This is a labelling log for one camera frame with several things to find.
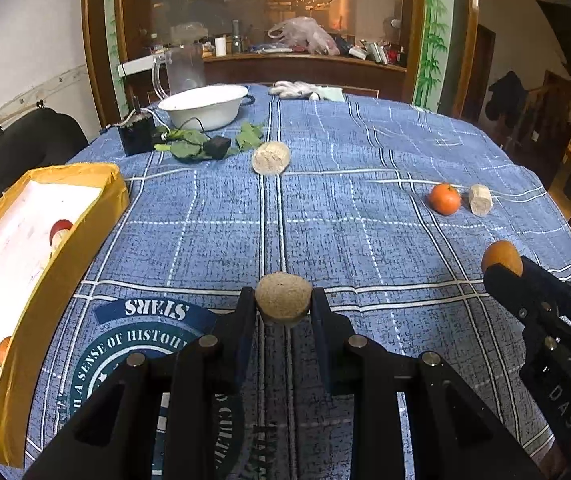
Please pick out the small black adapter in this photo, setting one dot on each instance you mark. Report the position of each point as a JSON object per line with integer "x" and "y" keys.
{"x": 217, "y": 147}

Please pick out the clear glass pitcher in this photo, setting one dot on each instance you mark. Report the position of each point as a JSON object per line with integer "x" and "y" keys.
{"x": 184, "y": 67}

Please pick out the red apple-like fruit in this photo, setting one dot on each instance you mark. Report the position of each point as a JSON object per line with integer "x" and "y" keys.
{"x": 61, "y": 226}

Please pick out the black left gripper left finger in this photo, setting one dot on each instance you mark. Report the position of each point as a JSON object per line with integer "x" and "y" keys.
{"x": 178, "y": 416}

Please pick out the green leaves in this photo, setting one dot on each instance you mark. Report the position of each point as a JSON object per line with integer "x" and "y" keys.
{"x": 187, "y": 144}

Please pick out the pink plastic bag on counter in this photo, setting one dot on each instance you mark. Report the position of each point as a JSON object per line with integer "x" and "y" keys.
{"x": 306, "y": 33}

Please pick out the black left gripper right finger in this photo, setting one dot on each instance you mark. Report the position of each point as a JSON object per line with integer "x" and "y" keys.
{"x": 411, "y": 414}

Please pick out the round beige foam ball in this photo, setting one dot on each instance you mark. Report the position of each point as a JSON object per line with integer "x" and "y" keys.
{"x": 283, "y": 298}

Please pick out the orange mandarin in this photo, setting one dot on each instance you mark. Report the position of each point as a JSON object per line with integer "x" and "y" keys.
{"x": 444, "y": 199}
{"x": 4, "y": 344}

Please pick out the white enamel basin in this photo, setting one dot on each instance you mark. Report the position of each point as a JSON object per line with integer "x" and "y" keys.
{"x": 206, "y": 108}

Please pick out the beige foam cylinder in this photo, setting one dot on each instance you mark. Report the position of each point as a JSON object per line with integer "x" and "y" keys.
{"x": 480, "y": 200}

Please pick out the black box device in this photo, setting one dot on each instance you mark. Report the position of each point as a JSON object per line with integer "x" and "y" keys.
{"x": 138, "y": 134}

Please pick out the orange mandarin in tray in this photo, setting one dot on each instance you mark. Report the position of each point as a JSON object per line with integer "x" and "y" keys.
{"x": 4, "y": 344}

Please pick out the wooden cabinet counter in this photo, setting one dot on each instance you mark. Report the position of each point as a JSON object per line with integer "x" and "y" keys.
{"x": 354, "y": 76}

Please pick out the large beige foam chunk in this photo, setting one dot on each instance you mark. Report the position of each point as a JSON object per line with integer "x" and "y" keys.
{"x": 271, "y": 158}

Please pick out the black leather sofa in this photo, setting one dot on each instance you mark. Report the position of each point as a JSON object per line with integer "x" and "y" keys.
{"x": 41, "y": 138}

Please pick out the yellow-orange fruit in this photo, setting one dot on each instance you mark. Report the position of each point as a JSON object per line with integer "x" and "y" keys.
{"x": 503, "y": 252}

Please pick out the white gloves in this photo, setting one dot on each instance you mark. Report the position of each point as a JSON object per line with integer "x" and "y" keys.
{"x": 301, "y": 90}

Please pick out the yellow-rimmed white foam tray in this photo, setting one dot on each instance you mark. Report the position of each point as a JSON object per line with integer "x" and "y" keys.
{"x": 37, "y": 279}

